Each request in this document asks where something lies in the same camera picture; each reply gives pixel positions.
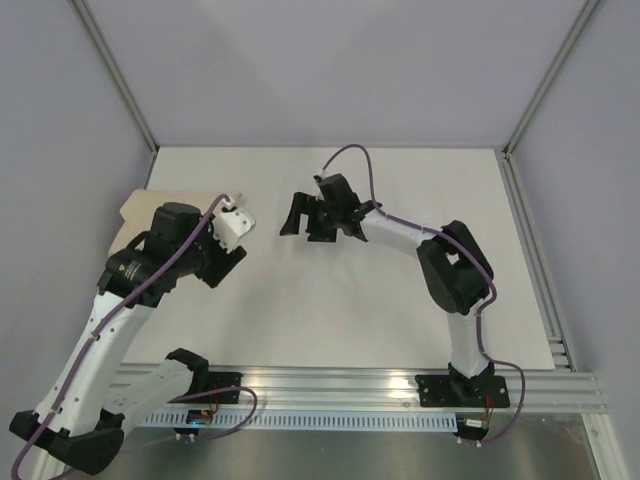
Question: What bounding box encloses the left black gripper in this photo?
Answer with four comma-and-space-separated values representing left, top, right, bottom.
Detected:
175, 211, 247, 288

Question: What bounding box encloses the beige cloth mat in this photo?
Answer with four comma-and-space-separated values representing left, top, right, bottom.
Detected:
108, 190, 244, 258

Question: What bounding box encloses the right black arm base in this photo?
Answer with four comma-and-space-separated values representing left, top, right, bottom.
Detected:
414, 374, 511, 408

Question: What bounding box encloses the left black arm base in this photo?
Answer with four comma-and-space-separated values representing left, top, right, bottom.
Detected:
172, 371, 243, 405

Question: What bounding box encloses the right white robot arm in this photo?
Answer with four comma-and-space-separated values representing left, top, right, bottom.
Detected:
280, 174, 495, 405

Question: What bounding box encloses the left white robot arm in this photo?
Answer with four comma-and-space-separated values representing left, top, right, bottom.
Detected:
9, 195, 255, 475

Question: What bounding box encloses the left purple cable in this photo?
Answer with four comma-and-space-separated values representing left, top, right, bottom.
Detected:
10, 193, 259, 480

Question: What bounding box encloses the aluminium front rail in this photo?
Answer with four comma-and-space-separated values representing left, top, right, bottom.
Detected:
57, 364, 608, 415

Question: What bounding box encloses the slotted grey cable duct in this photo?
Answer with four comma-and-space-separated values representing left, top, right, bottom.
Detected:
142, 408, 458, 433

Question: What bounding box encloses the right aluminium frame post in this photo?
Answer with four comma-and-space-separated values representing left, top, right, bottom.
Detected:
501, 0, 601, 159

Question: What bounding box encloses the aluminium frame post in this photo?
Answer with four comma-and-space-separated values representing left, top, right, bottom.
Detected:
501, 0, 601, 159
67, 0, 159, 158

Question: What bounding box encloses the left aluminium frame post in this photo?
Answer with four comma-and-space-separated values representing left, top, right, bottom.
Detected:
67, 0, 159, 158

